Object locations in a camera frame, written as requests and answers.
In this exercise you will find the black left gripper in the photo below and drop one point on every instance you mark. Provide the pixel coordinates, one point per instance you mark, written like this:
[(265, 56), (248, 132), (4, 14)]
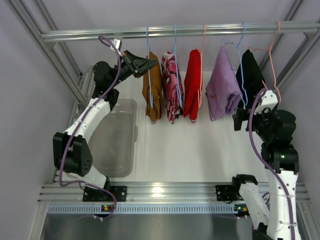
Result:
[(130, 65)]

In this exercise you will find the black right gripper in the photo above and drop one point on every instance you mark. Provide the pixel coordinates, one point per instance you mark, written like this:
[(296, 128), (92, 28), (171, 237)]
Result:
[(240, 118)]

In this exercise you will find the brown trousers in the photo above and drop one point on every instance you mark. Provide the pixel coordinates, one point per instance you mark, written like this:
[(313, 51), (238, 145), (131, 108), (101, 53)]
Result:
[(155, 113)]

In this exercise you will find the blue hanger with brown trousers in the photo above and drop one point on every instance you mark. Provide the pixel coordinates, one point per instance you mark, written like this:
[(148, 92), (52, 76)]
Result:
[(149, 71)]

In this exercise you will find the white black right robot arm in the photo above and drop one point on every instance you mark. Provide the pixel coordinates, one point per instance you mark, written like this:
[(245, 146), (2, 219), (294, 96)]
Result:
[(270, 133)]

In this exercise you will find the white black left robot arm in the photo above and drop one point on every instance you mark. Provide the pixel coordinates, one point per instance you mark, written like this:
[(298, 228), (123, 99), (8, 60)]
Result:
[(71, 152)]

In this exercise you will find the blue hanger with lilac trousers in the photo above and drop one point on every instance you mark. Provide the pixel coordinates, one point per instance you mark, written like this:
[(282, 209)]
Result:
[(237, 46)]

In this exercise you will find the lilac trousers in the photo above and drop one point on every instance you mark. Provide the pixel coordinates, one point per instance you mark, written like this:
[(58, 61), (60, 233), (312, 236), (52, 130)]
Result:
[(222, 91)]

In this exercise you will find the black trousers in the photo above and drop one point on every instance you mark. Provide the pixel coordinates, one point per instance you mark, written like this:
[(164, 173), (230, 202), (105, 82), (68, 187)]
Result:
[(250, 78)]

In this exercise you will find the pink patterned trousers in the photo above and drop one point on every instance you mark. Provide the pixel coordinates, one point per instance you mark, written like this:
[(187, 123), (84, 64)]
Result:
[(172, 86)]

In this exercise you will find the red trousers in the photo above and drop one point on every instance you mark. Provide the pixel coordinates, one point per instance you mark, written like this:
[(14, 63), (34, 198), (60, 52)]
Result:
[(192, 86)]

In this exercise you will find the pink hanger with red trousers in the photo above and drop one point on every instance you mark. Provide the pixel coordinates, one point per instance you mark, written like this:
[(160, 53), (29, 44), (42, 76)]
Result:
[(201, 62)]

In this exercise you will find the clear plastic bin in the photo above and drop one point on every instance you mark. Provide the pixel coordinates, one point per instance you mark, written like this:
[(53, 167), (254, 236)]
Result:
[(112, 143)]

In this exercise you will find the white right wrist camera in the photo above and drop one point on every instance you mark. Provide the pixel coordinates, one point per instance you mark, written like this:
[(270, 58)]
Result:
[(268, 100)]

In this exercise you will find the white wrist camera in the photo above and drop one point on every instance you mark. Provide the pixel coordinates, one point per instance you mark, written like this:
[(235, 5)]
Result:
[(268, 100), (116, 45)]

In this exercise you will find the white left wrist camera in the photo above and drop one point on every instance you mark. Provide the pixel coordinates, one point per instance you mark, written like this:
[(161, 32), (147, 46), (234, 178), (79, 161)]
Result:
[(116, 45)]

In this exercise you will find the left aluminium frame post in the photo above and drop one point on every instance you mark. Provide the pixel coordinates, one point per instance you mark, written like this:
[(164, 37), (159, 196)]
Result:
[(24, 15)]

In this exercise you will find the aluminium frame post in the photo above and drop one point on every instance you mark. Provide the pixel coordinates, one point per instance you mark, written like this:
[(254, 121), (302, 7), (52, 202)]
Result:
[(24, 15), (296, 56)]

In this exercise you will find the right aluminium frame post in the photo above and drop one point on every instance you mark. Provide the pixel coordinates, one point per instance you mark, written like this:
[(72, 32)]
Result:
[(296, 56)]

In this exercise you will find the grey slotted cable duct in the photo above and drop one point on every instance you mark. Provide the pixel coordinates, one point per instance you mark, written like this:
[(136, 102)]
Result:
[(142, 208)]

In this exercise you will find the aluminium hanging rail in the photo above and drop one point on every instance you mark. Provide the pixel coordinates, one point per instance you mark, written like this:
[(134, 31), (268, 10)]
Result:
[(55, 36)]

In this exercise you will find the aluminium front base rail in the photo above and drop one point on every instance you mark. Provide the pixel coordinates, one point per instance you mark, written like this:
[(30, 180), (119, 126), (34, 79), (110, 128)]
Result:
[(139, 192)]

